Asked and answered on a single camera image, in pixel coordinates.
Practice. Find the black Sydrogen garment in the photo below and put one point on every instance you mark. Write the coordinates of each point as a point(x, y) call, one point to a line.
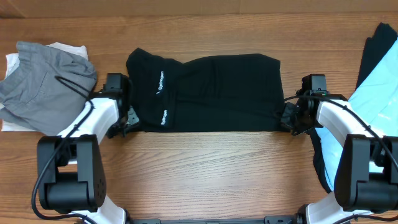
point(216, 93)

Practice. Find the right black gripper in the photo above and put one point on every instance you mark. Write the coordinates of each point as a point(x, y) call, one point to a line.
point(290, 119)

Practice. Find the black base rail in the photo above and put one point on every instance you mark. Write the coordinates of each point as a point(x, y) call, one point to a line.
point(278, 219)

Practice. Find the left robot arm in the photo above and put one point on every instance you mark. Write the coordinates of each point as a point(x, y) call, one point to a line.
point(71, 182)

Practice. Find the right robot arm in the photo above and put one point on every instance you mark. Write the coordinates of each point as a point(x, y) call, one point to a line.
point(366, 178)

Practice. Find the white folded garment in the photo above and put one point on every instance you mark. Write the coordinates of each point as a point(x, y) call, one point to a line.
point(13, 63)

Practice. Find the light blue garment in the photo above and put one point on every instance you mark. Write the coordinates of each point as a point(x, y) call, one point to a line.
point(375, 101)

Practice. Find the grey folded garment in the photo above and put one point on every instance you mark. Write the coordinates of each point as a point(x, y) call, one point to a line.
point(47, 90)

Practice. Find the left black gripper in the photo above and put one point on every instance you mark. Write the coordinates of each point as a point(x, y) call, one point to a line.
point(114, 130)

